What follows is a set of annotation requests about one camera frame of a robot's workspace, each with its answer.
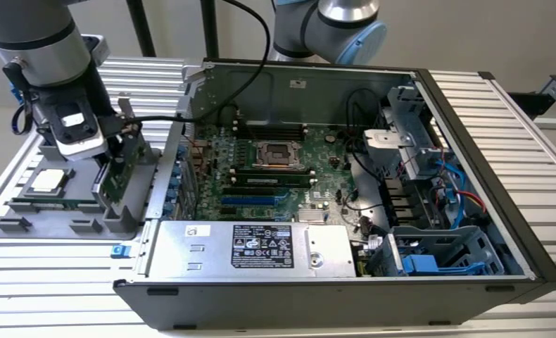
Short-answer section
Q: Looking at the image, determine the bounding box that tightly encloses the Nvidia Quadro graphics card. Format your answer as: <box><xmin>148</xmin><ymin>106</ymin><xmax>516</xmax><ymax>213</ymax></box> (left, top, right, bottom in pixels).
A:
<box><xmin>91</xmin><ymin>92</ymin><xmax>148</xmax><ymax>207</ymax></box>

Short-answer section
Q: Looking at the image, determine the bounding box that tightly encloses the silver CPU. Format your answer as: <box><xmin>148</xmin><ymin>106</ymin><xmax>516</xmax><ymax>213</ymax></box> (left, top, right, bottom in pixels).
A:
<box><xmin>27</xmin><ymin>168</ymin><xmax>71</xmax><ymax>193</ymax></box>

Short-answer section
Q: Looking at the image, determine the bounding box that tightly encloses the green RAM stick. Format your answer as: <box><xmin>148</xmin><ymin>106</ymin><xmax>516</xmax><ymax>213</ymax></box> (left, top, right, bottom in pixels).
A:
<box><xmin>234</xmin><ymin>176</ymin><xmax>315</xmax><ymax>186</ymax></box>
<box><xmin>11</xmin><ymin>198</ymin><xmax>100</xmax><ymax>209</ymax></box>

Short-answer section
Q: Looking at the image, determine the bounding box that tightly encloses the grey parts rack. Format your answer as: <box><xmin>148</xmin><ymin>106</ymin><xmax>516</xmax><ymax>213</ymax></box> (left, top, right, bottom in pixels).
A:
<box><xmin>0</xmin><ymin>140</ymin><xmax>162</xmax><ymax>241</ymax></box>

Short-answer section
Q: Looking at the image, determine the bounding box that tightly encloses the CPU socket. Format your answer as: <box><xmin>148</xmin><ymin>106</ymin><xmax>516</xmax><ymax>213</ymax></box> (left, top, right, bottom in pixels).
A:
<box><xmin>255</xmin><ymin>139</ymin><xmax>299</xmax><ymax>167</ymax></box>

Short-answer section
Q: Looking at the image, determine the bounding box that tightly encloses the long black expansion slot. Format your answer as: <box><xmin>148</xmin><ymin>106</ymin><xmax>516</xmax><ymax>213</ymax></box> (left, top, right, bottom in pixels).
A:
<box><xmin>222</xmin><ymin>187</ymin><xmax>279</xmax><ymax>196</ymax></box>

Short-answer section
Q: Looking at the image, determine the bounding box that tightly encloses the blue expansion slot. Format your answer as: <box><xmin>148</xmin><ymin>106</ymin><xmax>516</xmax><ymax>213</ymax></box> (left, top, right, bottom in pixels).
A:
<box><xmin>220</xmin><ymin>196</ymin><xmax>279</xmax><ymax>207</ymax></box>

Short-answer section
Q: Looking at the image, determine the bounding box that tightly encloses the grey power supply unit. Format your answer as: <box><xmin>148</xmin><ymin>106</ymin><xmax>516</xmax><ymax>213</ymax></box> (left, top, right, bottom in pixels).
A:
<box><xmin>144</xmin><ymin>220</ymin><xmax>358</xmax><ymax>279</ymax></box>

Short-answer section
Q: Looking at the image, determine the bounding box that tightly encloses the green motherboard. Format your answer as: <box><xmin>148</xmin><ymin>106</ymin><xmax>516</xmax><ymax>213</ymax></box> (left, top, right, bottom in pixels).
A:
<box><xmin>191</xmin><ymin>121</ymin><xmax>368</xmax><ymax>226</ymax></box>

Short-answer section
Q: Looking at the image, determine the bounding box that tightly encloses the silver finned chipset heatsink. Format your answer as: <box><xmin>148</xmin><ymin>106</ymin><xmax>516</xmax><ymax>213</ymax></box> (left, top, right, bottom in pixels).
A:
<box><xmin>298</xmin><ymin>210</ymin><xmax>330</xmax><ymax>223</ymax></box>

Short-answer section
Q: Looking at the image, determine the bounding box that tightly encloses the silver metal drive cage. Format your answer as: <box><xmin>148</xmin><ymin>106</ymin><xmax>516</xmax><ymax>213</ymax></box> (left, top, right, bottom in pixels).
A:
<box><xmin>363</xmin><ymin>86</ymin><xmax>454</xmax><ymax>180</ymax></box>

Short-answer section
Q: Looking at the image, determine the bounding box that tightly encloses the black and grey PC case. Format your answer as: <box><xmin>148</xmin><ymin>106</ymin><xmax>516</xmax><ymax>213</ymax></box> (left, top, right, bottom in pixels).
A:
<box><xmin>112</xmin><ymin>58</ymin><xmax>556</xmax><ymax>332</ymax></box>

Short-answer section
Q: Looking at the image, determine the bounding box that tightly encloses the blue drive carrier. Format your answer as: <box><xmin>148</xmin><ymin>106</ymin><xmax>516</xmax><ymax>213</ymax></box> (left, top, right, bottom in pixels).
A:
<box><xmin>398</xmin><ymin>242</ymin><xmax>495</xmax><ymax>277</ymax></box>

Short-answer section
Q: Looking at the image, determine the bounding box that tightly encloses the grey plastic disk bay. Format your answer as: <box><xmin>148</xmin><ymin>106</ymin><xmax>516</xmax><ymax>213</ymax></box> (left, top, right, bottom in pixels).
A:
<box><xmin>367</xmin><ymin>225</ymin><xmax>507</xmax><ymax>277</ymax></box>

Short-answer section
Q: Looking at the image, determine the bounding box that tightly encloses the black camera cable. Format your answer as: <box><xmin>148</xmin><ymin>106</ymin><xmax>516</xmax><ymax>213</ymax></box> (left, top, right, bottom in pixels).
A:
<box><xmin>118</xmin><ymin>0</ymin><xmax>271</xmax><ymax>133</ymax></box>

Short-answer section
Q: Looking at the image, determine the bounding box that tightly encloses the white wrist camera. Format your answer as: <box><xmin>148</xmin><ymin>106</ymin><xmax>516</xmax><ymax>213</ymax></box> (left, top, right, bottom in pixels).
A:
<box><xmin>55</xmin><ymin>101</ymin><xmax>110</xmax><ymax>162</ymax></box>

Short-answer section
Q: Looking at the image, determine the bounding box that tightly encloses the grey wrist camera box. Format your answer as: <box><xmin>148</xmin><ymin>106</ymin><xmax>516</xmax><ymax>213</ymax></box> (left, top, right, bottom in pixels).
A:
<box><xmin>82</xmin><ymin>34</ymin><xmax>110</xmax><ymax>66</ymax></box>

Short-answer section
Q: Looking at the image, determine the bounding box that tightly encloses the thin blue arm cable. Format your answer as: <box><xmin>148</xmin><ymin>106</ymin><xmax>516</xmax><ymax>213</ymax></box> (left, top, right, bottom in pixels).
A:
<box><xmin>10</xmin><ymin>104</ymin><xmax>34</xmax><ymax>137</ymax></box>

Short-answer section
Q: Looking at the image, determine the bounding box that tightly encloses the black looped fan cable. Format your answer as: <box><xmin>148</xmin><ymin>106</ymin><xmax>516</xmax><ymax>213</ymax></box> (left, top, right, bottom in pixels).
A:
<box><xmin>216</xmin><ymin>101</ymin><xmax>242</xmax><ymax>124</ymax></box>

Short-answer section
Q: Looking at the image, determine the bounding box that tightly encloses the black internal cable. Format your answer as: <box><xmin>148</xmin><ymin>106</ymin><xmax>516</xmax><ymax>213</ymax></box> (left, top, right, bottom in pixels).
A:
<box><xmin>346</xmin><ymin>87</ymin><xmax>386</xmax><ymax>156</ymax></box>

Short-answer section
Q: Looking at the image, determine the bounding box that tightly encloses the braided power wire bundle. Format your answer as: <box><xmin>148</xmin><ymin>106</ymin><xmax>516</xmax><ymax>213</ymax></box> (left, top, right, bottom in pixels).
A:
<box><xmin>351</xmin><ymin>214</ymin><xmax>386</xmax><ymax>254</ymax></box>

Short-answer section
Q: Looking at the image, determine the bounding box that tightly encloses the blue data wire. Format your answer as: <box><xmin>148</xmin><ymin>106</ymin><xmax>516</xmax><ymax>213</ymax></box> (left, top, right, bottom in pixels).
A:
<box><xmin>431</xmin><ymin>158</ymin><xmax>470</xmax><ymax>233</ymax></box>

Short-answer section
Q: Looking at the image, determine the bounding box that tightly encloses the red data wire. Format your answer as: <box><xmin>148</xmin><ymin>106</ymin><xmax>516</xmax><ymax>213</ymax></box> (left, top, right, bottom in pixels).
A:
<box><xmin>456</xmin><ymin>189</ymin><xmax>491</xmax><ymax>214</ymax></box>

